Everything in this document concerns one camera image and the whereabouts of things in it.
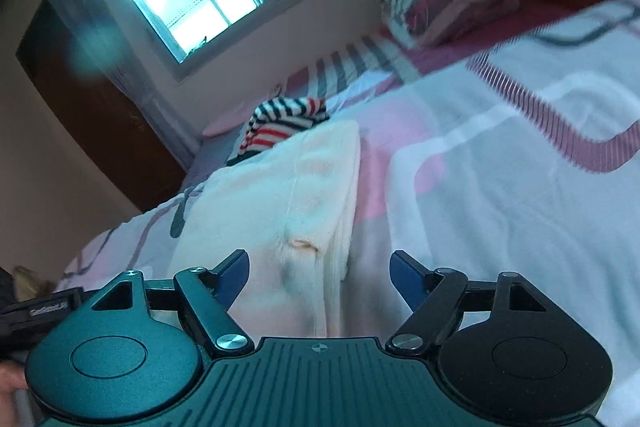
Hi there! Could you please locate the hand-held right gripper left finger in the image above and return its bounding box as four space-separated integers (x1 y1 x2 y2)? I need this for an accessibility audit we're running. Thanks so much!
90 249 255 356

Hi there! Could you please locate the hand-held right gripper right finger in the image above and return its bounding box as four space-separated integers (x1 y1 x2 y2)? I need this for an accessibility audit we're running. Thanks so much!
386 250 551 355

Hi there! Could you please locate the cream fleece garment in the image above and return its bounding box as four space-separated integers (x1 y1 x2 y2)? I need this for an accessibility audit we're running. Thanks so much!
174 121 362 339

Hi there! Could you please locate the person's left hand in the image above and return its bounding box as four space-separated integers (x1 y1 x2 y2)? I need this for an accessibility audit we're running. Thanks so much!
0 363 32 393

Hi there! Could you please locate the yellow fluffy object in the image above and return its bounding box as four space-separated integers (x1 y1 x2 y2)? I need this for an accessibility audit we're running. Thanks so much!
12 264 55 304

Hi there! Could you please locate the pink white patterned bedspread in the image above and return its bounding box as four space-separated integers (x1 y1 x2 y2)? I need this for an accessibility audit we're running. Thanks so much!
54 0 640 427

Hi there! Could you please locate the striped knit garment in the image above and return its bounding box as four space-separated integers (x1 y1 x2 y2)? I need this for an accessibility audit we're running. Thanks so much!
225 96 332 168

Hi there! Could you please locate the brown wooden door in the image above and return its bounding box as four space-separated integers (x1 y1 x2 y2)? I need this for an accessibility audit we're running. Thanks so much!
15 0 187 214

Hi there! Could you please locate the striped pillow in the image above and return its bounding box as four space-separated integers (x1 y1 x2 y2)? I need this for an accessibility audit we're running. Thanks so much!
379 0 522 48

